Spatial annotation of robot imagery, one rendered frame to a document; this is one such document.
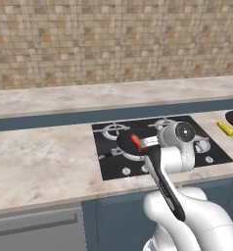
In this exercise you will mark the black gas hob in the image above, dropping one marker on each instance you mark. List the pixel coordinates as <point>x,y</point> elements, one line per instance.
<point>112,157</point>

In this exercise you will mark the blue cupboard door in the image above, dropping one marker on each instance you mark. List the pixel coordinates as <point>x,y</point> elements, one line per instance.
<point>226,196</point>
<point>121,222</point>

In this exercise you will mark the orange red fish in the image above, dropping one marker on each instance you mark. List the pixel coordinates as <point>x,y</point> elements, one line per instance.
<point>134,139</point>

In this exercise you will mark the silver hob knob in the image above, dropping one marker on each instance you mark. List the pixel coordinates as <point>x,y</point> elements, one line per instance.
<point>126,171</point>
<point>144,169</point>
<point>209,159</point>

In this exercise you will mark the grey dishwasher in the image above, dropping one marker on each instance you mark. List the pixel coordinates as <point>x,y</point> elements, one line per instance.
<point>37,235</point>

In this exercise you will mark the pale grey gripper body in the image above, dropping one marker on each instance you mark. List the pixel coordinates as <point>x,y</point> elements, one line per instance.
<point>149,142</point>

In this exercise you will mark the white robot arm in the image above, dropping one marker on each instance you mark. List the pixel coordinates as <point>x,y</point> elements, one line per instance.
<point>187,212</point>

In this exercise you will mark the yellow corn cob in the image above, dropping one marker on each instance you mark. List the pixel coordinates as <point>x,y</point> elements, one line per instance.
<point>225,128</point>

